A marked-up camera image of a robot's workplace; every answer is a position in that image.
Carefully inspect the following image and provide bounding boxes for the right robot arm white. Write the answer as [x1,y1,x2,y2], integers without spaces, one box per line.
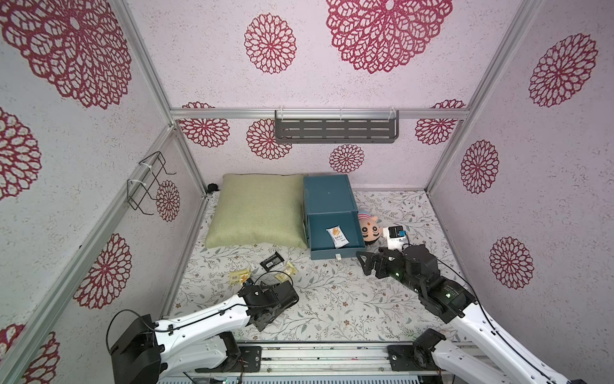
[356,245,570,383]

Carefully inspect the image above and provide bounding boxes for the green cushion pillow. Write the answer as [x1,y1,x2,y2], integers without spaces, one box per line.
[205,174,307,249]

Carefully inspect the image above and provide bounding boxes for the black cookie packet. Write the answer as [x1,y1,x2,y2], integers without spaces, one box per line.
[260,252,284,272]

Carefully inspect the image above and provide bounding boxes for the grey wall shelf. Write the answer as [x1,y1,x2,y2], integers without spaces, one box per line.
[273,110,400,144]

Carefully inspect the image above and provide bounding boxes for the teal drawer cabinet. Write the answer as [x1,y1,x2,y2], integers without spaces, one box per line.
[304,174,358,215]

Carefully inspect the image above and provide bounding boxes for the white cookie packet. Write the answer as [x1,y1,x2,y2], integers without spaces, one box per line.
[327,226,350,249]

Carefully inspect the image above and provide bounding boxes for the black wire wall rack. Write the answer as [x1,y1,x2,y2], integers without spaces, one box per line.
[126,150,176,216]

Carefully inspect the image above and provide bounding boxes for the round-faced plush doll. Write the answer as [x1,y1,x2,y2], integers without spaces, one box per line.
[358,211,382,245]

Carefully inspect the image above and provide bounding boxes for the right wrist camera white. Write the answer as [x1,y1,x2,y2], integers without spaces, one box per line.
[382,226,408,251]

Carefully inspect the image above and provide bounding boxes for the metal base rail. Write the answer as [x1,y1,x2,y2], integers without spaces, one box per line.
[157,340,461,384]

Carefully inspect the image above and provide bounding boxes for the yellow-green cookie packet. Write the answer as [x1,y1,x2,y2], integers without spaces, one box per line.
[273,262,298,283]

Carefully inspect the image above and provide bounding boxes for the yellow cookie packet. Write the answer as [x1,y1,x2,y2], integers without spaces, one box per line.
[229,268,251,286]

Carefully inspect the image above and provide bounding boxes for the teal top drawer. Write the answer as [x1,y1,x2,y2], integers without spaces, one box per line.
[306,211,366,260]

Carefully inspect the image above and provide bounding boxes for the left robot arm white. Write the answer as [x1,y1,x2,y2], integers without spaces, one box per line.
[107,281,299,383]

